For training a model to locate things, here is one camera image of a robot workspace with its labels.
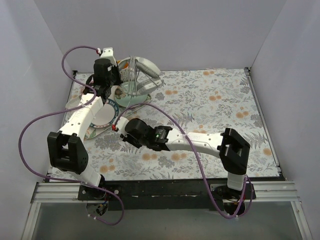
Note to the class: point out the white floral mug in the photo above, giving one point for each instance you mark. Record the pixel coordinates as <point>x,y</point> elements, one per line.
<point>123,66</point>

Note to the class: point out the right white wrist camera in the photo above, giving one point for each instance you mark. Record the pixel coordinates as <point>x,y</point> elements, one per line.
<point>120,124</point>

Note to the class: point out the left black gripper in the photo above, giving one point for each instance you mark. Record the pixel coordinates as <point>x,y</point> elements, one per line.
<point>115,78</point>

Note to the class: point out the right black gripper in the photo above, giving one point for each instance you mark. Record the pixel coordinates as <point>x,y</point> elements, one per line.
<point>129,139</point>

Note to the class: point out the white blue-rimmed plate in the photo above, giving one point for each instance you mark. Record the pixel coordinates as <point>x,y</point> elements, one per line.
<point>106,115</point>

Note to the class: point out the grey white headphones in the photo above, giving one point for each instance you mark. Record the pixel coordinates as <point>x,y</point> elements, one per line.
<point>145,74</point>

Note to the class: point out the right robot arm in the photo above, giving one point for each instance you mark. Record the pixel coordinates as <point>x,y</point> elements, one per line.
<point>229,146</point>

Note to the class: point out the green floral plate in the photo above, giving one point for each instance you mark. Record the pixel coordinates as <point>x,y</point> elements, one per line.
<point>126,95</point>

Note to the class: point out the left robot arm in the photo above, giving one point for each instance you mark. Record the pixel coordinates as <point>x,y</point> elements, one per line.
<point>66,148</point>

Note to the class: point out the aluminium frame rail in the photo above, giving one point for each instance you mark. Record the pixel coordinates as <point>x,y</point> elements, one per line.
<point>62,192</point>

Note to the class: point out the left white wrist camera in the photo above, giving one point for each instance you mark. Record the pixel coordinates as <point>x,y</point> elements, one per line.
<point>108,53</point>

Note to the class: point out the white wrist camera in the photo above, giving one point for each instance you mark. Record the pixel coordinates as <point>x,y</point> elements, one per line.
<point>120,124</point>
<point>108,53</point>

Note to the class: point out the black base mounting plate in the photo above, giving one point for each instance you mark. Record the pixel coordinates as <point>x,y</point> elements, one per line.
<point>162,194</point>

